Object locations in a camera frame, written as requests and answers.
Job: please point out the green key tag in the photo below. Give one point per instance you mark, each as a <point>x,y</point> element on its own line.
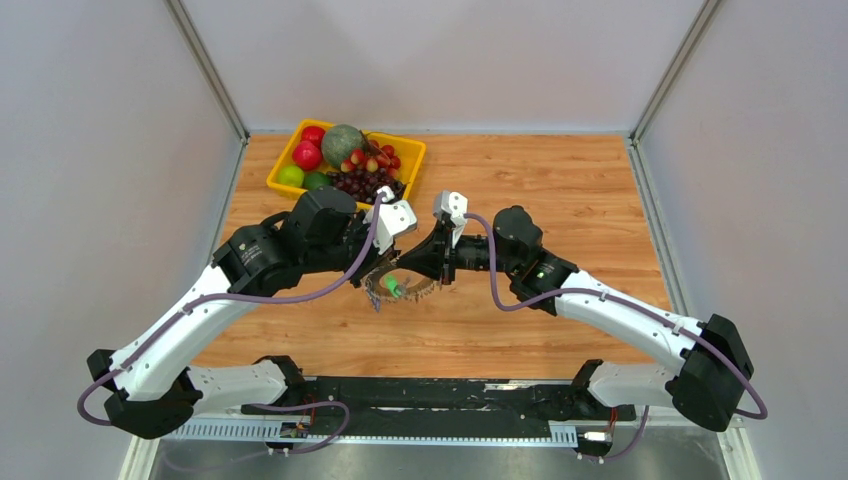
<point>396,288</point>

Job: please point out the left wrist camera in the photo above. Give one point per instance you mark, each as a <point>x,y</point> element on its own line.
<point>394,218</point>

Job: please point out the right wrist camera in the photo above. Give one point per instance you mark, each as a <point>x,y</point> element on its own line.
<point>450,208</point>

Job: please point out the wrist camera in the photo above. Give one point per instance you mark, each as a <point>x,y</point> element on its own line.
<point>450,208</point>
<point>394,218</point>

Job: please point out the dark purple grape bunch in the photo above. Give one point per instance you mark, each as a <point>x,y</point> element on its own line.
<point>363,186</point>

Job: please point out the dark green lime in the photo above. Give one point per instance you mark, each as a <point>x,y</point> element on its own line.
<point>315,180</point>

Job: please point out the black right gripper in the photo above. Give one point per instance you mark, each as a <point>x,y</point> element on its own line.
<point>433,256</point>

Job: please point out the red apple upper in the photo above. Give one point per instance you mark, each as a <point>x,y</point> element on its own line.
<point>313,134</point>

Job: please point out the light green apple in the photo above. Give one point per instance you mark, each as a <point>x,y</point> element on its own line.
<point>290,176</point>

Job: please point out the yellow plastic fruit tray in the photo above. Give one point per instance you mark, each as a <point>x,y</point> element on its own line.
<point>410,152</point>

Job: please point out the aluminium frame rail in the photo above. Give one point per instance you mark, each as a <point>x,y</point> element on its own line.
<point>246,423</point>

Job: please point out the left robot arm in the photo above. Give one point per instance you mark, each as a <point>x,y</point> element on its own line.
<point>153,385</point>

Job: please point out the green melon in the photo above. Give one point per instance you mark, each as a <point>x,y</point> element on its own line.
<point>339,142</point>

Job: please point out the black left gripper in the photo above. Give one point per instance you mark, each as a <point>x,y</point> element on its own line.
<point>373,260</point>

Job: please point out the red apple lower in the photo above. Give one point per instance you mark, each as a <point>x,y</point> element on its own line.
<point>307,156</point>

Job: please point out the red apple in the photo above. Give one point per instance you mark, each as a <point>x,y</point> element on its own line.
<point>313,134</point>
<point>307,156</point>

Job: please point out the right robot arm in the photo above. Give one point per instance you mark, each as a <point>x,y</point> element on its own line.
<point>700,368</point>

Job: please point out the red grape bunch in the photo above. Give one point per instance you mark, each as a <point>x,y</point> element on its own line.
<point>372,159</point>

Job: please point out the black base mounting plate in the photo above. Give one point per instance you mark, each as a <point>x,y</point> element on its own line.
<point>439,407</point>

